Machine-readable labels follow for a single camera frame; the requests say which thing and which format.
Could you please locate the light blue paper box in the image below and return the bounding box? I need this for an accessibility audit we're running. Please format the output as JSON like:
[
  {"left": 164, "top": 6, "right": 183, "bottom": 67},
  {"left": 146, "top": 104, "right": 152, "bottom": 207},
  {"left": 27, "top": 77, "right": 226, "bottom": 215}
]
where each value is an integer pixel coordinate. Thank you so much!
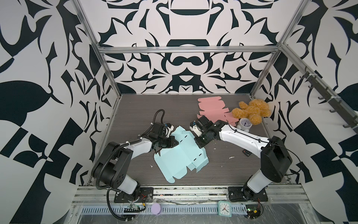
[{"left": 154, "top": 126, "right": 209, "bottom": 183}]

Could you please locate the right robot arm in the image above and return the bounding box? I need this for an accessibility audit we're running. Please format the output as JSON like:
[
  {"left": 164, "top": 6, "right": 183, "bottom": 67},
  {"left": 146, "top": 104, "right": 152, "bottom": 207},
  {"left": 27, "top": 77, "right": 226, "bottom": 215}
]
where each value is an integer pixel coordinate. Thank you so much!
[{"left": 190, "top": 116, "right": 292, "bottom": 202}]

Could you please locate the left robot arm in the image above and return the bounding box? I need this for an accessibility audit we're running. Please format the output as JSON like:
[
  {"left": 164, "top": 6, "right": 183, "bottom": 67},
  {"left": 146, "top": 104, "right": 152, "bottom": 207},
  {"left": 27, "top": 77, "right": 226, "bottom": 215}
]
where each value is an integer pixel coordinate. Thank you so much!
[{"left": 91, "top": 122, "right": 179, "bottom": 199}]

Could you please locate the pink flat paper box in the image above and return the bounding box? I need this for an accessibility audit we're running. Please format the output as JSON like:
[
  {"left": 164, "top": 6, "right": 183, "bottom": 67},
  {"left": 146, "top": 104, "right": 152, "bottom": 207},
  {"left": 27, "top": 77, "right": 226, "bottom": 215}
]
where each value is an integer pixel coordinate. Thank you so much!
[{"left": 197, "top": 96, "right": 239, "bottom": 126}]

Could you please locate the white alarm clock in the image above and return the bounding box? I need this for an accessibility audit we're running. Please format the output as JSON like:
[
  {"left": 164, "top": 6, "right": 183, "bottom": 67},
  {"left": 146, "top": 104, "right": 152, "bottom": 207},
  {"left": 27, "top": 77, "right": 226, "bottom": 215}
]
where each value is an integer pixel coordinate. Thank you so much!
[{"left": 236, "top": 118, "right": 253, "bottom": 133}]

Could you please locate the black remote control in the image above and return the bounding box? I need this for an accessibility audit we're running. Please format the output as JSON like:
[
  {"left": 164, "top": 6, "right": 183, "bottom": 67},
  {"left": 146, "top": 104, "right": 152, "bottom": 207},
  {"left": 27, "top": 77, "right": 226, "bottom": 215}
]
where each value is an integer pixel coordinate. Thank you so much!
[{"left": 242, "top": 149, "right": 252, "bottom": 157}]

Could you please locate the brown teddy bear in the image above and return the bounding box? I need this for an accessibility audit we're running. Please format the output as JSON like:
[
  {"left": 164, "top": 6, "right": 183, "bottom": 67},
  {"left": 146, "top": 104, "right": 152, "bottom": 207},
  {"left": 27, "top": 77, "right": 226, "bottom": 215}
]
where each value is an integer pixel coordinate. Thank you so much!
[{"left": 231, "top": 99, "right": 271, "bottom": 125}]

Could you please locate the purple round lid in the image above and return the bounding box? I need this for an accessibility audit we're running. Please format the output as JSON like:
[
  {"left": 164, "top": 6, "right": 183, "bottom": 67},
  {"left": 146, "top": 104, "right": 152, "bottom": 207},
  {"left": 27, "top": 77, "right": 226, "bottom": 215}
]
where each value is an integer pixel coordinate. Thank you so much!
[{"left": 151, "top": 203, "right": 162, "bottom": 215}]

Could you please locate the left circuit board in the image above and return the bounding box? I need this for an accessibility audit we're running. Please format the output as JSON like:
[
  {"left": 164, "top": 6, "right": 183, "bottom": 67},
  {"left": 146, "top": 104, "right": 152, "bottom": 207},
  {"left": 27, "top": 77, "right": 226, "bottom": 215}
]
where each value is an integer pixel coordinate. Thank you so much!
[{"left": 123, "top": 204, "right": 146, "bottom": 213}]

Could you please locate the circuit board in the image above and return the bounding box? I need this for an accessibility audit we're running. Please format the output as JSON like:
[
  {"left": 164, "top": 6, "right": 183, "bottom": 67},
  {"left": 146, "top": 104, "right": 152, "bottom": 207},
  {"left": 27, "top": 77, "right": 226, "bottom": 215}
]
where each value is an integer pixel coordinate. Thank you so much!
[
  {"left": 245, "top": 204, "right": 264, "bottom": 220},
  {"left": 123, "top": 204, "right": 146, "bottom": 213}
]

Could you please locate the green square clock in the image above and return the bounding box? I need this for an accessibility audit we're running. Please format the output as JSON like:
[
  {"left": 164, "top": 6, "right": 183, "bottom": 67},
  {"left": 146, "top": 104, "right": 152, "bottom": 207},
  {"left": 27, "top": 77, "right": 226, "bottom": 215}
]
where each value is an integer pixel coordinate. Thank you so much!
[{"left": 217, "top": 201, "right": 232, "bottom": 217}]

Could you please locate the right circuit board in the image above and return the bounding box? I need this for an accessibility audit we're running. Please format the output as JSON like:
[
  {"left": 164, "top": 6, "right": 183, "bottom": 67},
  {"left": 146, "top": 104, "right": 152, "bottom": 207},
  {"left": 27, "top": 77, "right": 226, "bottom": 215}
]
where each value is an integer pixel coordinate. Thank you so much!
[{"left": 245, "top": 204, "right": 264, "bottom": 220}]

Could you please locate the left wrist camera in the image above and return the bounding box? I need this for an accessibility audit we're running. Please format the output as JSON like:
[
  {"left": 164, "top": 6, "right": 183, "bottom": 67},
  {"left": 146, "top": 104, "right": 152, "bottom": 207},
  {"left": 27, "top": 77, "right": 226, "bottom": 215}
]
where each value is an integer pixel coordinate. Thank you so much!
[{"left": 165, "top": 123, "right": 174, "bottom": 138}]

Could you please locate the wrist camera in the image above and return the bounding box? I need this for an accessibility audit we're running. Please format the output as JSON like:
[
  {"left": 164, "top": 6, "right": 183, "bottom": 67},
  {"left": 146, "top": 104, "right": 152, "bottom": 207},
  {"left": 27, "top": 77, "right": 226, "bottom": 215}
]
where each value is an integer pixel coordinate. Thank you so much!
[
  {"left": 165, "top": 123, "right": 174, "bottom": 138},
  {"left": 190, "top": 121, "right": 202, "bottom": 137}
]

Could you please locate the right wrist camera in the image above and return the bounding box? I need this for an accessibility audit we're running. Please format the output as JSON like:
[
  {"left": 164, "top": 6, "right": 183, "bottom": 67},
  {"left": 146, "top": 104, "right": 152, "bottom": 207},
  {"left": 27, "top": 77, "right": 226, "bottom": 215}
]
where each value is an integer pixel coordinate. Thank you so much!
[{"left": 190, "top": 121, "right": 202, "bottom": 137}]

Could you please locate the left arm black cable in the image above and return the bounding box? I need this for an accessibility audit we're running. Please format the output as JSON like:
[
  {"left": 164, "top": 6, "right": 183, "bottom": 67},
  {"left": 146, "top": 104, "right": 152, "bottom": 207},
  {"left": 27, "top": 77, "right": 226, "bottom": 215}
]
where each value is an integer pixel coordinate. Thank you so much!
[{"left": 150, "top": 109, "right": 166, "bottom": 132}]

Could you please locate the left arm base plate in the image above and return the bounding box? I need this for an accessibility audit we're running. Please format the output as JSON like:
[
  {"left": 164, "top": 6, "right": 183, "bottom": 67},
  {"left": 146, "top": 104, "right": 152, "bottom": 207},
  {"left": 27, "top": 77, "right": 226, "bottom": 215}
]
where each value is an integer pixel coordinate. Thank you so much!
[{"left": 114, "top": 187, "right": 154, "bottom": 203}]

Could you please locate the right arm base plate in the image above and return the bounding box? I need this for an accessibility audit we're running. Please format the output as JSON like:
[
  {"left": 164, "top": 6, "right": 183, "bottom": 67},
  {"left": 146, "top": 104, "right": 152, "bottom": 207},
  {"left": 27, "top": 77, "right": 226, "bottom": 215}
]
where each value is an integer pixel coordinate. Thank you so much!
[{"left": 228, "top": 185, "right": 269, "bottom": 202}]

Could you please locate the wall hook rail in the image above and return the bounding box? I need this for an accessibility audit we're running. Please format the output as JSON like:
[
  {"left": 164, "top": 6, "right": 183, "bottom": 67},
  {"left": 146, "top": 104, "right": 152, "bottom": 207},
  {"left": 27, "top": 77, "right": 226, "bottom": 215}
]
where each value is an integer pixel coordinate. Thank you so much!
[{"left": 300, "top": 66, "right": 358, "bottom": 134}]

